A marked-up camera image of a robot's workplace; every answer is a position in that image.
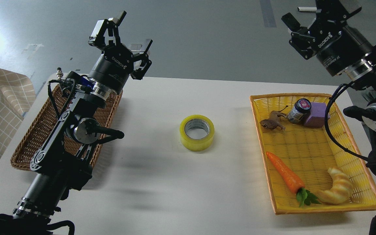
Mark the toy croissant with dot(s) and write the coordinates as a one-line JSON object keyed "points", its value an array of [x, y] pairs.
{"points": [[341, 189]]}

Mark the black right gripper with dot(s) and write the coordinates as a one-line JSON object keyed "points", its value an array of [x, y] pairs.
{"points": [[335, 44]]}

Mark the brown wicker basket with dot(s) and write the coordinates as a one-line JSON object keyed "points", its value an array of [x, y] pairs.
{"points": [[44, 123]]}

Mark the purple foam block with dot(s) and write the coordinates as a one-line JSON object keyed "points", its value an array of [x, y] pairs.
{"points": [[316, 116]]}

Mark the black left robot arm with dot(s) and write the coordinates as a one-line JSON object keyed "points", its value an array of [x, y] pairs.
{"points": [[63, 161]]}

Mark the small glass jar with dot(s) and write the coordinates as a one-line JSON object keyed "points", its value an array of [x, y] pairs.
{"points": [[300, 109]]}

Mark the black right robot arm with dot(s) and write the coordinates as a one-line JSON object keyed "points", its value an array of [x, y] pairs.
{"points": [[363, 76]]}

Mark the brown toy animal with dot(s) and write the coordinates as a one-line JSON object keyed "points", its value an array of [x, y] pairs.
{"points": [[273, 121]]}

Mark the white stand base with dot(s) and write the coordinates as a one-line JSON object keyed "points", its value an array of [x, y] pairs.
{"points": [[306, 9]]}

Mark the yellow tape roll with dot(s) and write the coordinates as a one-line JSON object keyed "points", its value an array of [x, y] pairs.
{"points": [[196, 132]]}

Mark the orange toy carrot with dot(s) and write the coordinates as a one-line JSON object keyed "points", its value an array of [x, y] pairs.
{"points": [[293, 182]]}

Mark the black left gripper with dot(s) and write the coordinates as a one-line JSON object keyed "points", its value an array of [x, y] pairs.
{"points": [[117, 62]]}

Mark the yellow plastic basket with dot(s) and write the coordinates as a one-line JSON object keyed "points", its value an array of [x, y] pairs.
{"points": [[309, 152]]}

